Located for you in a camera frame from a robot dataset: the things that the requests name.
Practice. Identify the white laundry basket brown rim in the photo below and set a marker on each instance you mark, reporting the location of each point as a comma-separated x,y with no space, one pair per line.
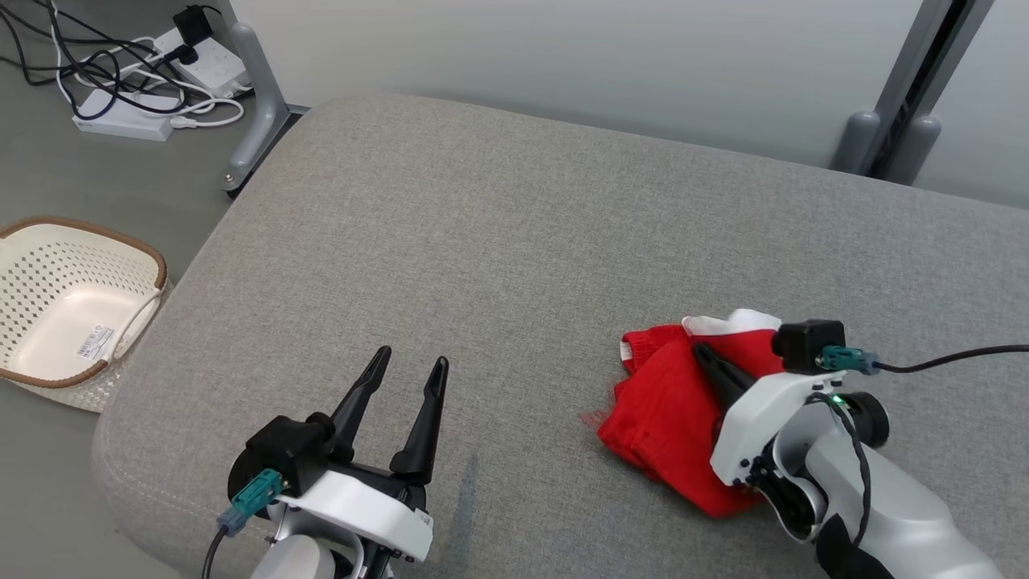
72,297

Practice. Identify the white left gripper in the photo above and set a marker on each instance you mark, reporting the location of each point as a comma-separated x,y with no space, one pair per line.
362,507

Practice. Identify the white multi-socket power strip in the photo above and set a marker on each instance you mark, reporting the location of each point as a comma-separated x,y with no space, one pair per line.
217,68

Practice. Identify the grey metal partition foot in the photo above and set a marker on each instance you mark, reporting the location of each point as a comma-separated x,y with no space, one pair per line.
261,121

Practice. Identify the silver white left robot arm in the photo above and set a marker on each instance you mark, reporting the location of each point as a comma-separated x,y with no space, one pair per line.
297,563

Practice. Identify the black power adapter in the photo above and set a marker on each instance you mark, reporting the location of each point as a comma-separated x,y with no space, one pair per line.
193,24

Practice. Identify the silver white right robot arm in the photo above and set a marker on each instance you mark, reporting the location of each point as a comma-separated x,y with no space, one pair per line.
908,515

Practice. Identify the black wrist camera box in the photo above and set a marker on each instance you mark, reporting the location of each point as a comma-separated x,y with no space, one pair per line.
285,450
808,346

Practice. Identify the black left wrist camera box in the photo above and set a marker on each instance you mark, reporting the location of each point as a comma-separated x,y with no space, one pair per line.
285,450

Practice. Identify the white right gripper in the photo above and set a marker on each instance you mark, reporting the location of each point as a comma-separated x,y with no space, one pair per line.
752,434

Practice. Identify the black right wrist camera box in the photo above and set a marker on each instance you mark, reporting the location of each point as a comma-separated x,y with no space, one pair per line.
808,346

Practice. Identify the grey fabric sofa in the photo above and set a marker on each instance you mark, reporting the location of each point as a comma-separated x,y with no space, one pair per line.
522,265

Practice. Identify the black power plug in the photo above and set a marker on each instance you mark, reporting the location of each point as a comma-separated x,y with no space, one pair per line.
183,55

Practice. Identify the red basketball shorts white trim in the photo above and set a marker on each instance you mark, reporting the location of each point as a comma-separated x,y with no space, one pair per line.
667,418

